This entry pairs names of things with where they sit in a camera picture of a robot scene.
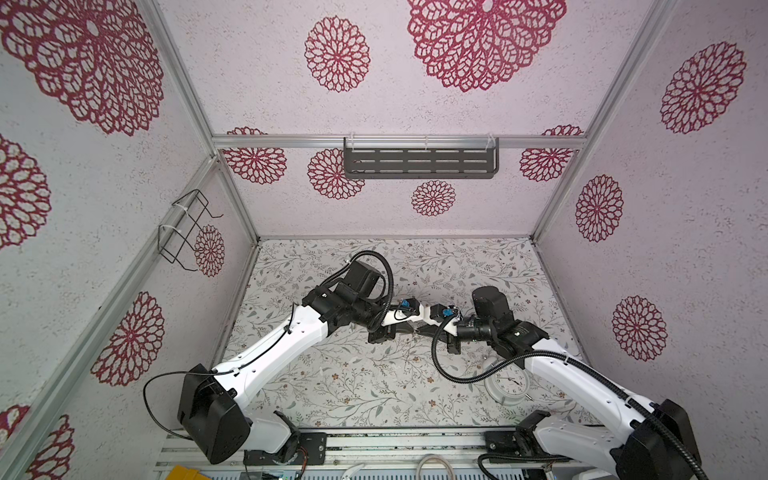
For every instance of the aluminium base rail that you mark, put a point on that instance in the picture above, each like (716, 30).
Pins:
(347, 446)

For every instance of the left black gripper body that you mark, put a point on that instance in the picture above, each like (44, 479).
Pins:
(379, 333)

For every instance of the dark grey wall shelf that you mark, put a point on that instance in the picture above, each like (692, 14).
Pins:
(425, 163)

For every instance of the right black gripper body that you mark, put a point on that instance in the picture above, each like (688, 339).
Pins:
(465, 334)

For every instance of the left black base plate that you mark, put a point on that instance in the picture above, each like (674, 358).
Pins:
(308, 448)

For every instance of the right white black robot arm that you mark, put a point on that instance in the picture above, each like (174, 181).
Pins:
(636, 438)

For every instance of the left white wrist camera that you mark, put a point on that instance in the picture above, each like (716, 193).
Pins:
(409, 310)

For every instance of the white round alarm clock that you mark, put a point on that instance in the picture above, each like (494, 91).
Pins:
(509, 386)

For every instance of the black wire wall basket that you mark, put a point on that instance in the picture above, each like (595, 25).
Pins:
(176, 236)

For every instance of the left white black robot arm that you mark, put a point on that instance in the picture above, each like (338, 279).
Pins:
(212, 401)

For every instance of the yellow object at bottom edge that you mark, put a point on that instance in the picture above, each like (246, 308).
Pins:
(184, 473)

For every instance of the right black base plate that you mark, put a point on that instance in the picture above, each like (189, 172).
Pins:
(515, 446)

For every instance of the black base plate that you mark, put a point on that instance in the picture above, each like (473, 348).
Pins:
(308, 448)
(515, 446)

